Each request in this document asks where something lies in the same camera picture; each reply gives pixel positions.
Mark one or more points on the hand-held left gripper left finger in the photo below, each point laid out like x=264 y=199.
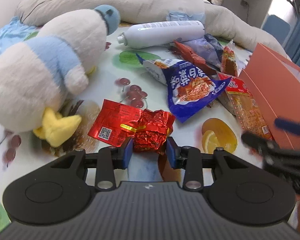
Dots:
x=128 y=152

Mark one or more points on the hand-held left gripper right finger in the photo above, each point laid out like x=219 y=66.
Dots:
x=171 y=152

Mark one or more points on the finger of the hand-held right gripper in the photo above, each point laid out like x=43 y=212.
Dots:
x=257 y=141
x=288 y=125

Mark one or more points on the red foil snack packet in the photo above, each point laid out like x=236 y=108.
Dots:
x=140 y=127

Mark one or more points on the orange cardboard box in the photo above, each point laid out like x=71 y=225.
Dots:
x=272 y=87

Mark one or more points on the yellow-red clear snack packet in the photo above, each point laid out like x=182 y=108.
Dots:
x=229 y=62

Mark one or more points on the brown-red snack packet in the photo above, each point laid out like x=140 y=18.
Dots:
x=192 y=56

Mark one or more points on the long spicy strip packet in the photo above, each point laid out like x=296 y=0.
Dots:
x=250 y=110

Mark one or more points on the blue noodle snack packet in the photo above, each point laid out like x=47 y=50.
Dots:
x=190 y=87

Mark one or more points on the fruit-print mat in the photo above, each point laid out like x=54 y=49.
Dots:
x=110 y=85

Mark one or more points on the blue chair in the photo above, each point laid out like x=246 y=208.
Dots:
x=276 y=26

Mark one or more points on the white navy-striped sachet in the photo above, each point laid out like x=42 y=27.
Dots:
x=215 y=45

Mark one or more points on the lilac sachet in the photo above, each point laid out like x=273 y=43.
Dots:
x=202 y=51

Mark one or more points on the white spray bottle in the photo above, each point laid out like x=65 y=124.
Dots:
x=162 y=33

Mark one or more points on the white plush duck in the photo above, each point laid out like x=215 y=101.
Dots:
x=40 y=67

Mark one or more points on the grey duvet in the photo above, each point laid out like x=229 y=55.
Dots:
x=152 y=0

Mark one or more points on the light blue bed sheet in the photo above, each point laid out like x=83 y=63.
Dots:
x=7 y=35

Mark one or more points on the black wall socket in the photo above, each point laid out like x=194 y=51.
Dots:
x=245 y=3

